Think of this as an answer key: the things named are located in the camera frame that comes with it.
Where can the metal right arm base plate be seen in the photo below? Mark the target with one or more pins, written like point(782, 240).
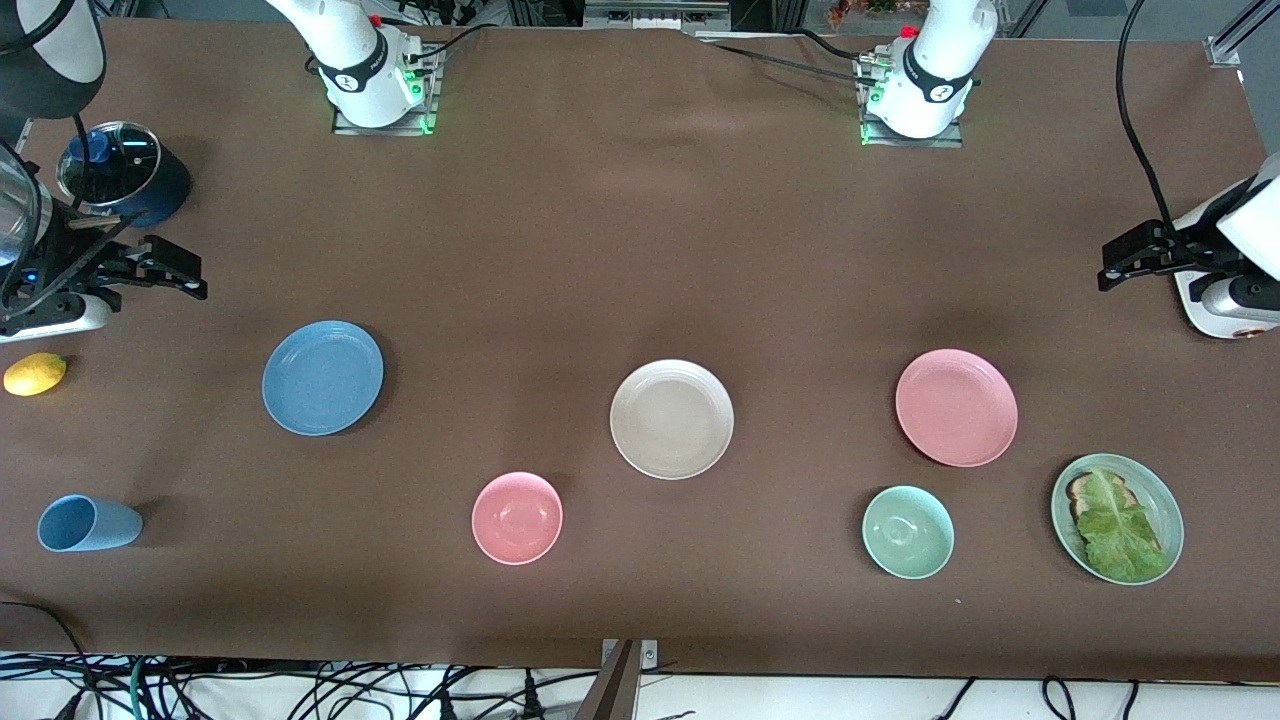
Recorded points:
point(428, 100)

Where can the brown table cloth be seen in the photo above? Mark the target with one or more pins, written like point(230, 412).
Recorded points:
point(600, 250)

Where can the blue plate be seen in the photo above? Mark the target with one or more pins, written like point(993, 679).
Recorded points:
point(322, 378)

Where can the small pink bowl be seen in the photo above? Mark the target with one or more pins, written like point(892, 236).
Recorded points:
point(517, 518)

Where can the small green bowl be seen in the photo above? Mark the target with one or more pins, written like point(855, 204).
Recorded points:
point(908, 532)

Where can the green plate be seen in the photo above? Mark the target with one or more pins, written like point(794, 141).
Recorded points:
point(1170, 510)

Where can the dark wedge-shaped beam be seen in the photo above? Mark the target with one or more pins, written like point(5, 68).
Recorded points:
point(610, 695)

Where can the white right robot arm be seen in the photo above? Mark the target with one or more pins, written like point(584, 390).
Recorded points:
point(355, 60)

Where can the beige plate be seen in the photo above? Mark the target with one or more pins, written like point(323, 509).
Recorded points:
point(671, 420)

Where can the toast slice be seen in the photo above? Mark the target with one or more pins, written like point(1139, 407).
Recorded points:
point(1079, 492)

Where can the pink plate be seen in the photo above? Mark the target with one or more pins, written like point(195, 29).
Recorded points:
point(956, 408)

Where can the aluminium frame bar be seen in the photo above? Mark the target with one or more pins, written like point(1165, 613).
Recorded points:
point(650, 15)

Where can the blue cup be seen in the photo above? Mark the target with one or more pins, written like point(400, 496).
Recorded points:
point(95, 524)

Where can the yellow lemon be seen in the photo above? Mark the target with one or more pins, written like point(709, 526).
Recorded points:
point(35, 374)

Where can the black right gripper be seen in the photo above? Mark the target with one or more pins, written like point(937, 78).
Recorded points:
point(92, 264)

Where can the dark blue pot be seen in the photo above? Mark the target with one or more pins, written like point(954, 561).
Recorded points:
point(168, 195)

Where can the small metal bracket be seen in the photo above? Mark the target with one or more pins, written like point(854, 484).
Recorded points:
point(650, 652)

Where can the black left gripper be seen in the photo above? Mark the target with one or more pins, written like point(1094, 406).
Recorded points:
point(1186, 247)

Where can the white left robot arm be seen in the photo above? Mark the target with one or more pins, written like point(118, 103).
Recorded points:
point(935, 70)

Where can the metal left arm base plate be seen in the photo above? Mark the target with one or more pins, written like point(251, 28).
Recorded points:
point(875, 135)

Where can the green lettuce leaf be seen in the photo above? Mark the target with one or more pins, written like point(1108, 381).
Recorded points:
point(1120, 535)

